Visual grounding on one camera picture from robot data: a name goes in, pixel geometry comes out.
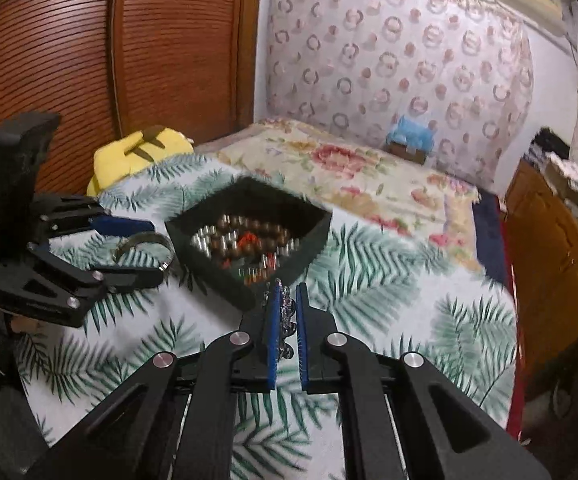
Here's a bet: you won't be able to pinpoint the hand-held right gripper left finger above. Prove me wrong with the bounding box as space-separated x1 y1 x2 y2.
24 280 282 480

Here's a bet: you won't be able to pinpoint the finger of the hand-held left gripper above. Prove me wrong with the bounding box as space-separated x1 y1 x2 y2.
0 241 165 329
31 194 156 237

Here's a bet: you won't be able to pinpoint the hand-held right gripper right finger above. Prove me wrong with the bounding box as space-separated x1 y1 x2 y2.
296 282 552 480

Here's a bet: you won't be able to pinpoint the silver chain bracelet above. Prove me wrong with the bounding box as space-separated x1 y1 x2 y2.
264 277 298 361

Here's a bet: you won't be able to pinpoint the silver bangle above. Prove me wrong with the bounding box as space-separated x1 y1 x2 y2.
111 232 177 274

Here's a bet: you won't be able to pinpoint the black jewelry box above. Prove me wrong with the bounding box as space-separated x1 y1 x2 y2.
165 175 332 312

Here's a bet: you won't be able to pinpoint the white pearl necklace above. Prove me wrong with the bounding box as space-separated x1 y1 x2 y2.
191 215 282 286

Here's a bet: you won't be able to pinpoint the brown wooden bead bracelet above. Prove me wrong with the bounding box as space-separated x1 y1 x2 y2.
226 217 297 260

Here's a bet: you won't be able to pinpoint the red bead jewelry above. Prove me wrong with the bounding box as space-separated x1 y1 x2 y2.
226 232 262 267

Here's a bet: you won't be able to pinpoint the person's left hand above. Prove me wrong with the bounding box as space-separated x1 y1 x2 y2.
0 277 37 376

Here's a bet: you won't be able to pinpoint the yellow plush toy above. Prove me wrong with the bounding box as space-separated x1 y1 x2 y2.
86 125 195 196

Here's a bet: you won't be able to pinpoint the green leaf print cloth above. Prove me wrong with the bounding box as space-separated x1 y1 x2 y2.
14 152 520 480

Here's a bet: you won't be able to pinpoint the wooden wardrobe door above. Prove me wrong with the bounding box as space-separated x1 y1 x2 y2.
0 0 265 201

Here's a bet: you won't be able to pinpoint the floral bed blanket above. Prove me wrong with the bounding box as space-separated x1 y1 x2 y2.
194 117 480 256

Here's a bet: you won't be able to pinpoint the small cardboard box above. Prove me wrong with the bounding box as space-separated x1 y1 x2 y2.
386 141 430 165

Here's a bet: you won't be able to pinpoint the navy bed sheet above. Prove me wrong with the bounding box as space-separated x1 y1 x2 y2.
472 192 512 281

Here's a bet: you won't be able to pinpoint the red object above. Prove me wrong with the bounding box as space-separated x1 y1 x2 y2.
506 355 526 441

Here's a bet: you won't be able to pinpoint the blue plastic bag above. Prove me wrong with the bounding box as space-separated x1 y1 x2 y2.
386 115 437 153

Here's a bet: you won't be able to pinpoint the wooden cabinet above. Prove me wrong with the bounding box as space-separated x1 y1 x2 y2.
502 157 578 406

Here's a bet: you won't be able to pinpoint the circle patterned curtain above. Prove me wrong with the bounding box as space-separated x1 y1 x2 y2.
264 0 535 193

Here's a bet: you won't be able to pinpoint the stack of papers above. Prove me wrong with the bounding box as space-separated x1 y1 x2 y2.
544 152 578 202

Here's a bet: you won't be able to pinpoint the dark folded clothes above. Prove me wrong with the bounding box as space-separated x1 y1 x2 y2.
529 127 570 161

